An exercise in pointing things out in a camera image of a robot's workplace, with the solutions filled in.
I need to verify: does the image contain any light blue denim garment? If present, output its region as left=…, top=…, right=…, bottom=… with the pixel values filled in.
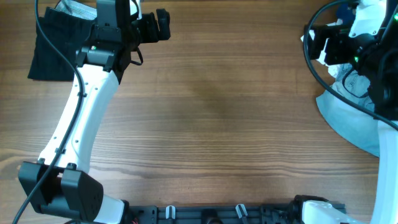
left=316, top=64, right=379, bottom=157

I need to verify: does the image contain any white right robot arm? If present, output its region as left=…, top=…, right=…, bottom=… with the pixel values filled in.
left=303, top=1, right=397, bottom=223

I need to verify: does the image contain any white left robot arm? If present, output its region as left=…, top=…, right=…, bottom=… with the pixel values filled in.
left=18, top=1, right=171, bottom=223

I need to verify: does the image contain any black shorts garment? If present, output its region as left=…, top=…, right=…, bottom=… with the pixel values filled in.
left=27, top=1, right=96, bottom=82

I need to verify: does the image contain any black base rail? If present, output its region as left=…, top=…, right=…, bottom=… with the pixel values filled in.
left=130, top=203, right=303, bottom=224

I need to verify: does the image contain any navy blue garment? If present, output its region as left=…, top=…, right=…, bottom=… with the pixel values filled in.
left=335, top=2, right=356, bottom=26

